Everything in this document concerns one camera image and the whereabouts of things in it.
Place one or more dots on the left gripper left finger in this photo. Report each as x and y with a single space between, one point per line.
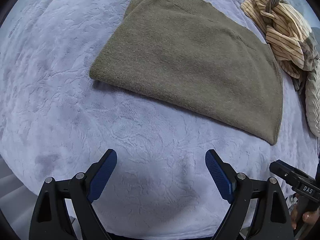
50 218

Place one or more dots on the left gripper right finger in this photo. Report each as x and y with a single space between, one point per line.
271 219

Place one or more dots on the olive brown knit sweater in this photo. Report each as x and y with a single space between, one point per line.
188 53

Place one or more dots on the right hand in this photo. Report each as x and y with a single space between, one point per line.
309 218

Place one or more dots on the lavender embossed bed blanket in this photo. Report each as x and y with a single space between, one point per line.
56 121

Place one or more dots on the cream striped garment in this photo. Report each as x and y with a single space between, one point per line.
289 35

